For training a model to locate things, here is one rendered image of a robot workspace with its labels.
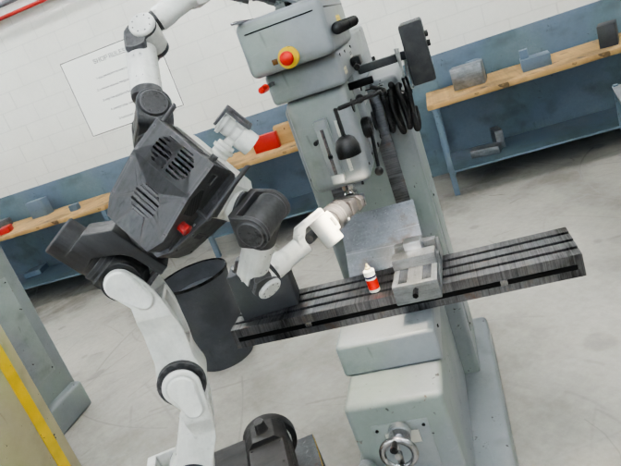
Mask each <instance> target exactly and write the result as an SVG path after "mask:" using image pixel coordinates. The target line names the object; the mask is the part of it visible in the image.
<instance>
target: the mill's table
mask: <svg viewBox="0 0 621 466"><path fill-rule="evenodd" d="M375 274H376V277H377V280H378V283H379V286H380V290H379V291H378V292H376V293H370V291H369V289H368V286H367V283H366V280H365V277H364V275H359V276H353V277H349V278H344V279H340V280H336V281H333V282H328V283H324V284H321V285H317V286H312V287H308V288H301V289H300V290H299V301H298V304H297V305H294V306H291V307H288V308H285V309H282V310H279V311H276V312H272V313H267V314H265V315H261V316H258V317H255V318H252V319H249V320H246V321H245V320H244V318H243V316H242V314H241V313H240V316H239V317H238V318H237V320H236V322H235V325H233V327H232V329H231V331H230V332H231V334H232V337H233V339H234V340H235V343H236V345H237V348H238V349H242V348H246V347H251V346H255V345H260V344H264V343H269V342H273V341H277V340H282V339H287V338H291V337H299V336H304V335H308V334H312V333H317V332H322V331H325V330H330V329H335V328H338V327H343V326H348V325H355V324H360V323H365V322H369V321H373V320H378V319H383V318H387V317H391V316H396V315H400V314H405V313H413V312H417V311H422V310H426V309H431V308H435V307H440V306H444V305H448V304H453V303H458V302H461V301H466V300H474V299H478V298H483V297H488V296H492V295H496V294H501V293H506V292H509V291H514V290H519V289H523V288H531V287H536V286H540V285H544V284H549V283H554V282H558V281H562V280H567V279H571V278H576V277H580V276H586V275H587V274H586V269H585V265H584V261H583V256H582V253H581V251H580V249H579V248H578V245H577V244H576V242H575V241H574V240H573V238H572V237H571V235H570V234H569V233H568V230H567V229H566V227H561V228H558V229H553V230H549V231H545V232H542V233H537V234H533V235H529V236H526V237H521V238H517V239H511V240H506V241H502V242H498V243H494V244H490V245H486V246H482V247H478V248H474V249H470V250H466V251H459V252H455V253H451V254H447V255H443V297H442V298H437V299H432V300H424V301H419V302H414V303H410V304H405V305H400V306H397V304H396V299H395V296H394V293H393V290H392V286H393V280H394V274H395V271H394V268H393V267H392V268H387V269H384V270H380V271H376V272H375Z"/></svg>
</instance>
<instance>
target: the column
mask: <svg viewBox="0 0 621 466"><path fill-rule="evenodd" d="M370 75H372V77H373V80H374V83H373V84H372V85H374V86H377V85H380V84H383V86H380V87H384V88H386V92H387V90H388V89H389V87H388V83H389V82H390V81H392V82H393V83H394V84H395V85H396V83H397V82H400V83H402V87H401V90H405V88H404V85H403V82H402V80H401V78H402V73H401V69H400V66H399V65H398V62H396V63H394V64H391V65H388V66H385V67H380V68H377V69H375V70H372V71H370V73H369V74H368V76H370ZM368 76H367V77H368ZM369 100H370V103H371V109H372V112H373V113H374V116H375V119H376V123H377V127H378V130H379V133H380V134H381V136H382V138H381V144H380V148H379V152H378V158H379V163H380V167H382V168H383V169H384V173H383V174H382V175H381V176H377V175H376V174H375V172H374V170H375V168H376V163H375V158H374V155H373V159H374V164H373V168H372V171H371V176H370V177H369V178H368V179H366V180H363V182H364V184H363V185H362V184H361V182H357V183H355V184H356V187H355V188H354V189H355V190H357V191H358V194H360V193H362V192H363V193H364V196H365V198H364V199H365V202H366V205H365V206H364V208H363V209H362V210H361V211H360V212H356V213H355V215H356V214H360V213H362V212H363V213H364V212H367V211H370V210H374V209H378V208H382V207H385V206H388V205H392V204H396V203H399V202H405V201H409V200H413V202H414V205H415V209H416V213H417V217H418V220H419V224H420V231H421V235H422V237H423V238H427V237H430V236H435V237H438V238H439V240H440V244H441V247H442V251H443V255H447V254H451V253H454V251H453V248H452V244H451V241H450V238H449V235H448V231H447V227H446V224H445V220H444V215H443V212H442V208H441V205H440V202H439V199H438V195H437V191H436V188H435V185H434V182H433V176H432V172H431V169H430V166H429V162H428V159H427V155H426V153H425V149H424V146H423V142H422V139H421V135H420V132H419V131H416V130H415V129H414V128H413V129H408V128H407V123H406V120H405V117H404V114H403V111H402V108H401V106H400V104H399V106H400V111H401V114H402V117H403V119H404V122H405V125H406V128H407V133H406V134H402V133H401V132H400V130H399V129H398V127H397V126H396V132H395V133H391V132H390V129H389V125H388V121H387V117H386V113H385V112H384V106H383V104H382V101H381V98H380V95H379V94H378V95H376V96H373V97H372V98H369ZM398 103H399V101H398ZM286 117H287V120H288V123H289V126H290V128H291V131H292V133H293V136H294V139H295V142H296V145H297V147H298V151H299V154H300V157H301V160H302V163H303V165H304V167H305V170H306V173H307V176H308V179H309V181H310V185H311V188H312V191H313V194H314V197H315V199H316V202H317V204H318V207H319V208H322V209H323V208H324V207H325V206H327V205H328V204H329V203H330V202H331V201H332V200H333V199H334V198H336V197H342V196H345V195H344V193H345V191H343V190H342V187H340V188H337V189H333V190H328V191H325V192H319V191H317V190H316V189H315V188H314V187H313V184H312V181H311V177H310V174H309V171H308V168H307V166H306V163H305V161H304V158H303V155H302V152H301V150H300V147H299V144H298V140H297V137H296V134H295V131H294V129H293V127H292V124H291V121H290V118H289V115H288V112H287V110H286ZM354 189H353V190H354ZM333 249H334V252H335V257H336V260H337V261H338V264H339V267H340V270H341V273H342V276H343V278H349V272H348V266H347V254H346V250H345V245H344V241H343V238H342V239H341V240H339V241H338V242H337V243H336V244H335V245H334V246H333ZM444 307H445V310H446V314H447V317H448V320H449V324H450V326H451V329H452V333H453V336H454V340H455V342H456V345H457V351H458V354H459V358H460V360H461V363H462V367H463V370H464V374H470V373H476V372H478V371H479V370H480V363H479V357H478V351H477V345H476V339H475V334H474V327H473V322H472V316H471V313H470V309H469V304H468V301H467V300H466V301H461V302H458V303H453V304H448V305H445V306H444Z"/></svg>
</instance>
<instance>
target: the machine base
mask: <svg viewBox="0 0 621 466"><path fill-rule="evenodd" d="M472 322H473V327H474V334H475V339H476V345H477V351H478V357H479V363H480V370H479V371H478V372H476V373H470V374H465V377H466V386H467V393H468V402H469V417H470V424H471V433H472V440H473V448H474V456H475V464H476V466H518V457H517V452H516V448H515V444H514V439H513V435H512V430H511V425H510V422H509V417H508V412H507V407H506V404H505V395H504V390H503V386H502V382H501V377H500V373H499V368H498V363H497V360H496V355H495V350H494V345H493V340H492V336H491V332H490V329H489V326H488V322H487V320H486V318H484V317H478V318H473V319H472Z"/></svg>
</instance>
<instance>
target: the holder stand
mask: <svg viewBox="0 0 621 466"><path fill-rule="evenodd" d="M234 266H235V265H232V266H231V267H230V270H229V273H228V276H227V278H226V279H227V281H228V284H229V286H230V287H231V290H232V292H233V294H234V297H235V299H236V302H237V305H238V308H239V309H240V311H241V314H242V316H243V318H244V320H245V321H246V320H249V319H252V318H255V317H258V316H261V315H265V314H267V313H272V312H276V311H279V310H282V309H285V308H288V307H291V306H294V305H297V304H298V301H299V288H298V284H297V282H296V279H295V277H294V275H293V272H292V270H290V271H289V272H287V273H286V274H285V275H284V276H283V277H279V280H280V281H281V284H280V287H279V289H278V290H277V291H276V292H275V294H274V295H272V296H271V297H269V298H267V299H261V298H260V297H258V296H255V295H254V294H253V293H252V289H251V288H250V286H247V285H246V284H245V283H244V282H243V281H242V280H241V278H240V277H238V276H237V274H236V273H235V272H234Z"/></svg>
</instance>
